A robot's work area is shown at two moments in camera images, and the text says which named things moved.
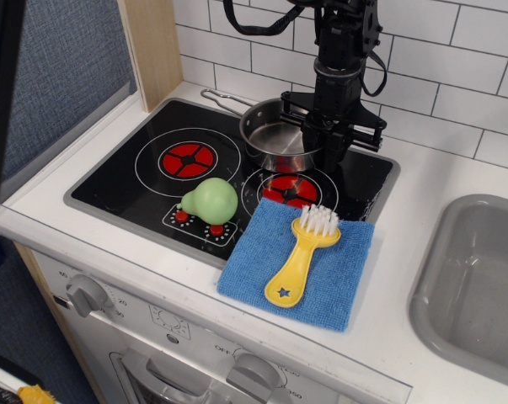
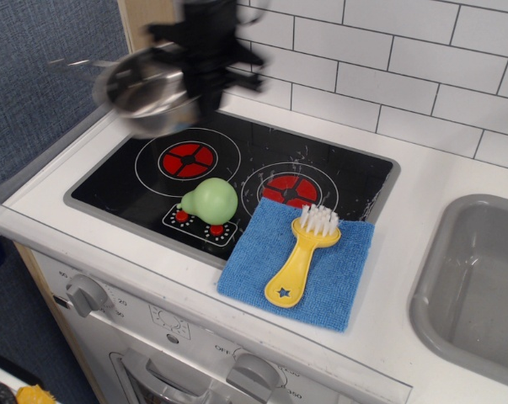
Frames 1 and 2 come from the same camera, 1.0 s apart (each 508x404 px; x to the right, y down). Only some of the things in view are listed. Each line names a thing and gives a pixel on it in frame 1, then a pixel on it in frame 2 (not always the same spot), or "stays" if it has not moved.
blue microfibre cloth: [264, 251] stays
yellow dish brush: [318, 225] stays
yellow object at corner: [34, 395] stays
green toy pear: [212, 199] stays
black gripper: [336, 104] → [203, 44]
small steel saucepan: [266, 138] → [143, 90]
